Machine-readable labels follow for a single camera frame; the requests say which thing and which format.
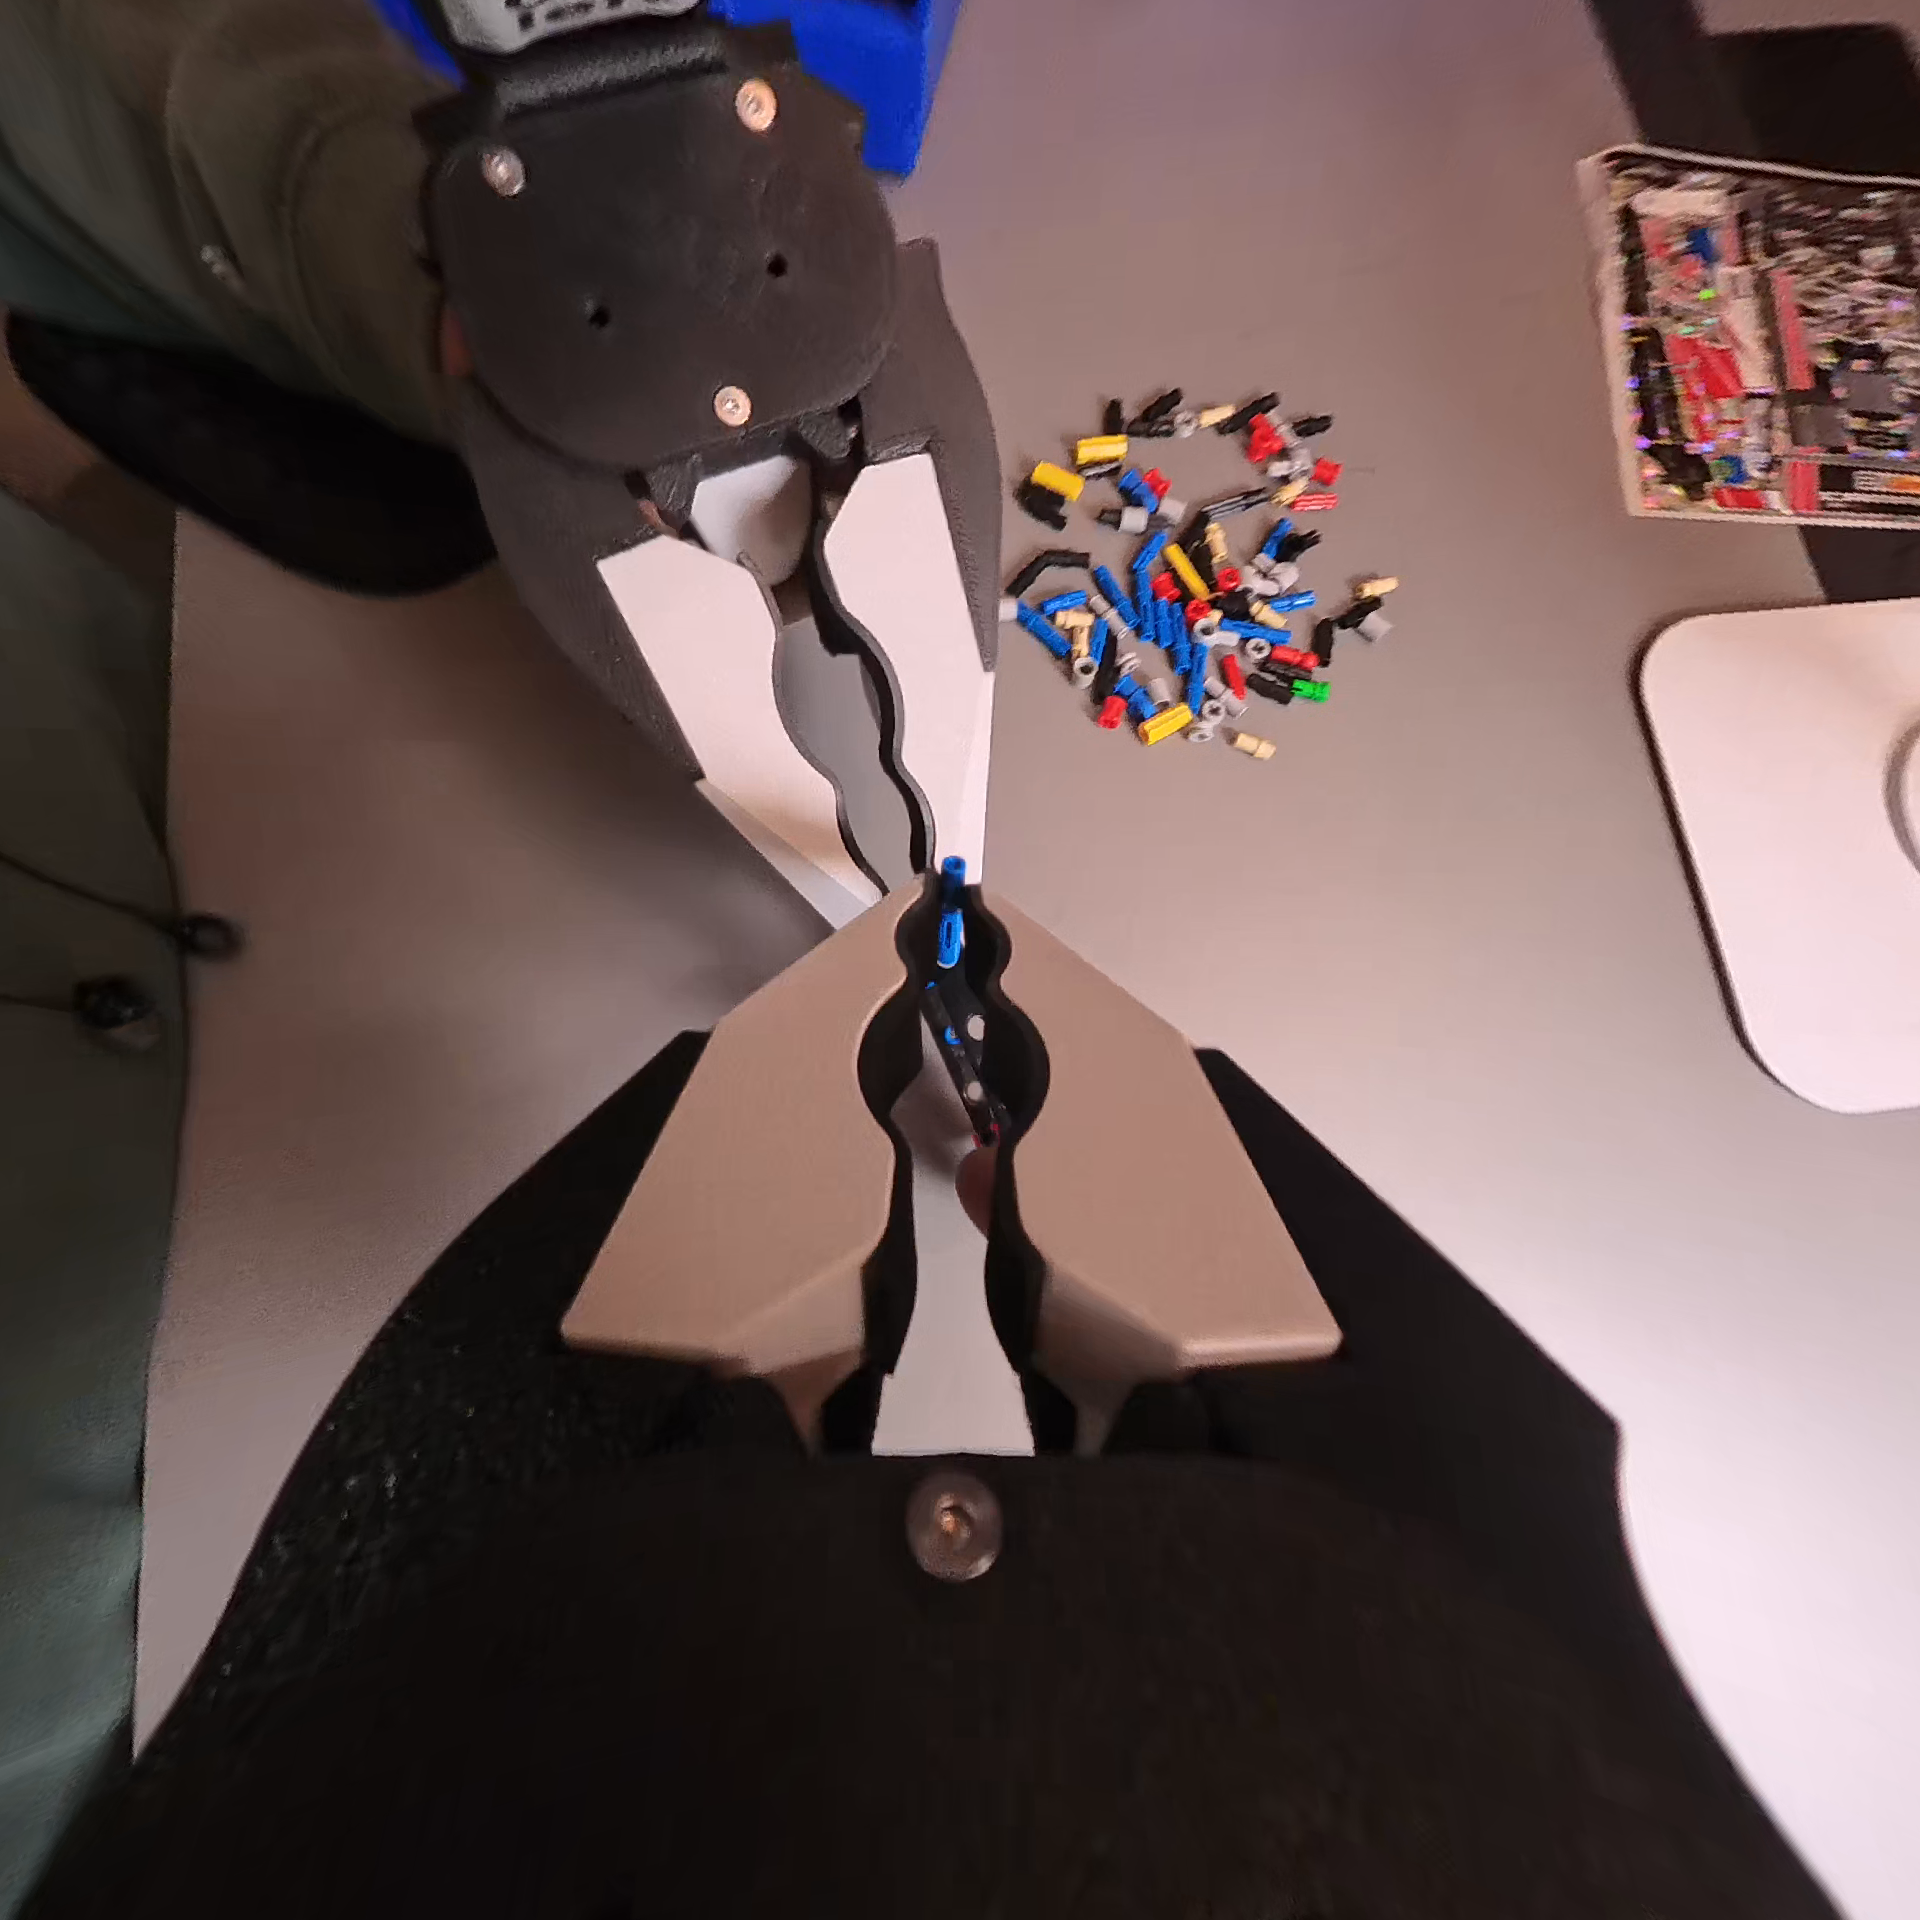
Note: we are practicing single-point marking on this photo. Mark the black lego frame assembly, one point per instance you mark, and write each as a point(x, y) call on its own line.
point(967, 1072)

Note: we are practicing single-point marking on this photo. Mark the person's right hand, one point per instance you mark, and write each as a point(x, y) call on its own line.
point(975, 1195)

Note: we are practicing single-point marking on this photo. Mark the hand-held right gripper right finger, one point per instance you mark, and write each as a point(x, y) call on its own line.
point(1171, 1186)

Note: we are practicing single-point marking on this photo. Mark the blue plastic bin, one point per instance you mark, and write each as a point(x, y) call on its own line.
point(870, 78)

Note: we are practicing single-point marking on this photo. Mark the person's left forearm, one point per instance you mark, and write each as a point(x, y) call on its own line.
point(194, 180)

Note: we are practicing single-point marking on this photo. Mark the black knit cloth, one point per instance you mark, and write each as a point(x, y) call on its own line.
point(270, 465)

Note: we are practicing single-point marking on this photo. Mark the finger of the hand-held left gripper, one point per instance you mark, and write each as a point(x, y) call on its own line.
point(705, 662)
point(933, 631)

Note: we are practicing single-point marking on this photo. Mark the person's left hand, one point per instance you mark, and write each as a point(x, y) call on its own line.
point(454, 355)

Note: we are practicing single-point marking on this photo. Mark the blue lego pin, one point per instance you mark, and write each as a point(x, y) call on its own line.
point(950, 917)

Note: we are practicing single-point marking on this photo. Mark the lego instruction booklet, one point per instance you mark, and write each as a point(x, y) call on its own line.
point(1772, 346)

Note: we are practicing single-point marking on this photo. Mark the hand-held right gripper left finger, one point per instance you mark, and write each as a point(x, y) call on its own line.
point(737, 1186)

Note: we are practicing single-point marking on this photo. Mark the pile of small lego pieces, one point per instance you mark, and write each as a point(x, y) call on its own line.
point(1201, 585)

